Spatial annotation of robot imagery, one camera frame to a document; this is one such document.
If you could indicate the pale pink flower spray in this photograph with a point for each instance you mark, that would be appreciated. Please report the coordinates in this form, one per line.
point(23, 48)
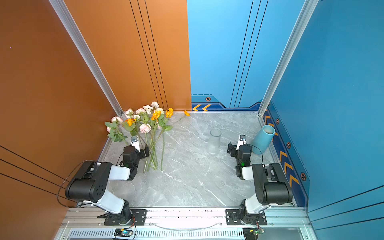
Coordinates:
point(147, 110)

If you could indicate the circuit board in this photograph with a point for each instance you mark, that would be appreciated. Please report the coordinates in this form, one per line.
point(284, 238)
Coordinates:
point(123, 234)
point(252, 234)

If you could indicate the pink carnation flower stem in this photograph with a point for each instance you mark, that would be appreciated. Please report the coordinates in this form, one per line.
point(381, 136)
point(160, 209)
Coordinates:
point(150, 136)

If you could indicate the right aluminium corner post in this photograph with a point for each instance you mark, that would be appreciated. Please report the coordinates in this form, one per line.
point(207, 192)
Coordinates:
point(292, 43)

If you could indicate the teal cylinder vase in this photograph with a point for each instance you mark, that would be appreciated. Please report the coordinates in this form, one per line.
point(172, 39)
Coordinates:
point(262, 139)

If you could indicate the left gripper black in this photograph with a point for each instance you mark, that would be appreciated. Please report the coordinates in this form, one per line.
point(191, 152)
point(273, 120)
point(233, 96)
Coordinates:
point(142, 151)

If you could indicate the left circuit board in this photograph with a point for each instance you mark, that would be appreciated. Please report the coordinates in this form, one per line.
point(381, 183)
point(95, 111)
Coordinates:
point(123, 234)

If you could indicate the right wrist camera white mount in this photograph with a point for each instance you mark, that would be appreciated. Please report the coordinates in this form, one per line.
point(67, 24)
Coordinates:
point(242, 141)

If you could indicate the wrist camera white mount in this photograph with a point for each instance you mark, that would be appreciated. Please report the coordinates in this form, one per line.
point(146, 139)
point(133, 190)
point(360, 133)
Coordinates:
point(242, 141)
point(135, 142)

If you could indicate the orange poppy stem on table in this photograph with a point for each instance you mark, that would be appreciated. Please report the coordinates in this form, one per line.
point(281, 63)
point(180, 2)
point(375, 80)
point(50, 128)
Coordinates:
point(180, 120)

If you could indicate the large orange rose stem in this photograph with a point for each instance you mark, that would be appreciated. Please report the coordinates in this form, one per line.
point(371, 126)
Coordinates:
point(145, 129)

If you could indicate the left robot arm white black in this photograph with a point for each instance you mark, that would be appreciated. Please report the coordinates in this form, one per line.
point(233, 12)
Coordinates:
point(89, 185)

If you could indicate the cream rose stem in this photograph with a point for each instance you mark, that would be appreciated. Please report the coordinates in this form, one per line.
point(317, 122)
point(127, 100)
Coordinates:
point(129, 113)

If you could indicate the small orange flower sprig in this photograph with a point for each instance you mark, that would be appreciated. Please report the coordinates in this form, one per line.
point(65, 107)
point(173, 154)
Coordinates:
point(168, 115)

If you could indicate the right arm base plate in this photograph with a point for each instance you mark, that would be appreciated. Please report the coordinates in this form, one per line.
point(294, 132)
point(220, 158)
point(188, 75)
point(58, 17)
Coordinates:
point(234, 217)

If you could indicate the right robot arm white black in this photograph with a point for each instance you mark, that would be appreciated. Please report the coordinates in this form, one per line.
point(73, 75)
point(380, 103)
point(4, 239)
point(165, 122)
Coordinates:
point(270, 184)

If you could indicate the aluminium corner post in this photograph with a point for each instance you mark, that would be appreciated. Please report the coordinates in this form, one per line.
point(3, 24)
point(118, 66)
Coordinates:
point(292, 43)
point(74, 32)

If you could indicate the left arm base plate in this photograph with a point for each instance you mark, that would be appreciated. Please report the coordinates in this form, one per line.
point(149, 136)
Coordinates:
point(136, 217)

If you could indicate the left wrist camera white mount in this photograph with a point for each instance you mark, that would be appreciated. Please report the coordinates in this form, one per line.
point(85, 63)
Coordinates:
point(135, 142)

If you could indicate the right circuit board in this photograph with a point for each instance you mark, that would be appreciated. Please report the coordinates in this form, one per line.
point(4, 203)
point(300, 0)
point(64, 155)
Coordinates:
point(252, 234)

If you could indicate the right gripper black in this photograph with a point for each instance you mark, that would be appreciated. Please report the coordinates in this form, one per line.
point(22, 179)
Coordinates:
point(232, 148)

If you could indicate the clear ribbed glass vase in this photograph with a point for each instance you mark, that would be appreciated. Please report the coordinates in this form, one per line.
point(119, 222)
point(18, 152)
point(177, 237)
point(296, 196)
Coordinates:
point(214, 141)

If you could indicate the pink rose branch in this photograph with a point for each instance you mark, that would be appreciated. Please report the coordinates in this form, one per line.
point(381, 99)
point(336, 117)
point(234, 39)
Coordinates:
point(115, 133)

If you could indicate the left aluminium corner post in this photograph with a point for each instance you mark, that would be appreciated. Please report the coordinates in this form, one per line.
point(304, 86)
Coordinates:
point(74, 32)

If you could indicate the white rose stem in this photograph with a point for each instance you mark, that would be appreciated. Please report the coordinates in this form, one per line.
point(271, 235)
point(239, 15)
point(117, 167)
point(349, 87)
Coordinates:
point(157, 121)

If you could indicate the aluminium front rail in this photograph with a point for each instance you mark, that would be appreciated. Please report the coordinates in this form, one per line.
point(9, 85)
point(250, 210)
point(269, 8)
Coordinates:
point(189, 218)

